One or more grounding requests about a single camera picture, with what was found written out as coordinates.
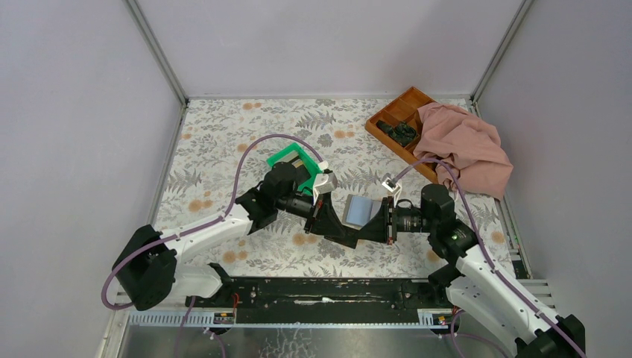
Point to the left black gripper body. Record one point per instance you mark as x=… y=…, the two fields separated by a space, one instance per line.
x=318 y=215

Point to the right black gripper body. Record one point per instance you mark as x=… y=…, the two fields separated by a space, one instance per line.
x=388 y=221

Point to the grey leather card holder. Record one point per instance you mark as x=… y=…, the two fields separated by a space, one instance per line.
x=359 y=210

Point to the green plastic bin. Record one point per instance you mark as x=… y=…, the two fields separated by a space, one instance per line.
x=306 y=167

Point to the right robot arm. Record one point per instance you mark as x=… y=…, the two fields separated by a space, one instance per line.
x=471 y=279

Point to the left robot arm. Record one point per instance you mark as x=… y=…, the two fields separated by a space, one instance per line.
x=153 y=264

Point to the floral table mat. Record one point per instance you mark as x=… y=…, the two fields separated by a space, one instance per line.
x=224 y=144

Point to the pink cloth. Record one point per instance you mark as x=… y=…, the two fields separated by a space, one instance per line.
x=468 y=145

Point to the dark green patterned cloth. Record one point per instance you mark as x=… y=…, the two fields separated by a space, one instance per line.
x=403 y=134

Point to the orange compartment tray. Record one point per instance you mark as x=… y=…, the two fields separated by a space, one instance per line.
x=402 y=109

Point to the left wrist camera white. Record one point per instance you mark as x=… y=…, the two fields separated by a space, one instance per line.
x=324 y=182

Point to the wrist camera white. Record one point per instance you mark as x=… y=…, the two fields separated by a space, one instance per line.
x=324 y=182
x=392 y=186

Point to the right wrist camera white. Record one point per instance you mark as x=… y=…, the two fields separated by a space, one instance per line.
x=392 y=186

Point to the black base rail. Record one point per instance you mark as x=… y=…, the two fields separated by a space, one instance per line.
x=294 y=300

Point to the aluminium frame post left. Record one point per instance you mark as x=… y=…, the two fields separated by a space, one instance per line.
x=144 y=27

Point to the aluminium frame post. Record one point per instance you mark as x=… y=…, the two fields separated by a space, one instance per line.
x=506 y=40
x=144 y=27

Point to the aluminium frame post right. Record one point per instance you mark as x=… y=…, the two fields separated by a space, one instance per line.
x=506 y=40

